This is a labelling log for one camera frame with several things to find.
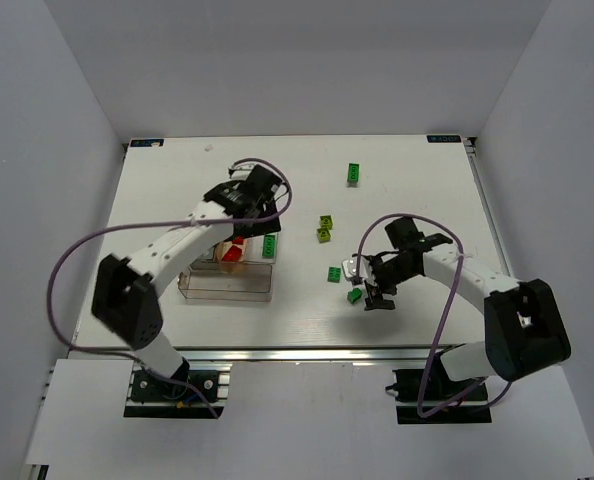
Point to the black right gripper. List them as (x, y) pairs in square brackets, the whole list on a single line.
[(377, 285)]

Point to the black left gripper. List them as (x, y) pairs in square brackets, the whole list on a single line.
[(259, 226)]

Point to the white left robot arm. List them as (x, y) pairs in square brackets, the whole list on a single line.
[(127, 290)]

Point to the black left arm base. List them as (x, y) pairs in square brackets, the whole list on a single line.
[(150, 398)]

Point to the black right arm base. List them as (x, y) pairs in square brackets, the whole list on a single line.
[(405, 385)]

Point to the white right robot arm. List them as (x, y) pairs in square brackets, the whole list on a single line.
[(523, 329)]

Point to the small green lego brick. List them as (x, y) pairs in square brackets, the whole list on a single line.
[(334, 274)]

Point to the lime lego brick upper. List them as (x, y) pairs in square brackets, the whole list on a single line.
[(326, 222)]

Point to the lime lego brick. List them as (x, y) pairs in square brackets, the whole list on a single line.
[(323, 235), (326, 222)]

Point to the lime lego brick lower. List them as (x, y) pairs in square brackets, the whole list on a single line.
[(323, 235)]

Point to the green long lego far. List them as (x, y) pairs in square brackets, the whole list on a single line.
[(353, 174)]

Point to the clear long front bin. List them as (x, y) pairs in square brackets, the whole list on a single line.
[(214, 281)]

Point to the blue label left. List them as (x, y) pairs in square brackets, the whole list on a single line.
[(146, 143)]

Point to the blue label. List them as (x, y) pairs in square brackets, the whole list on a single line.
[(146, 143), (443, 138)]

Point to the blue label right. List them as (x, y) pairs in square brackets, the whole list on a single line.
[(443, 138)]

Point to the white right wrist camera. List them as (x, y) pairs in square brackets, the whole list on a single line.
[(357, 270)]

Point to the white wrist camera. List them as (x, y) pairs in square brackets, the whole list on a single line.
[(357, 270), (239, 173)]

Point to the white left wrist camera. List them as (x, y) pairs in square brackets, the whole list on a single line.
[(239, 173)]

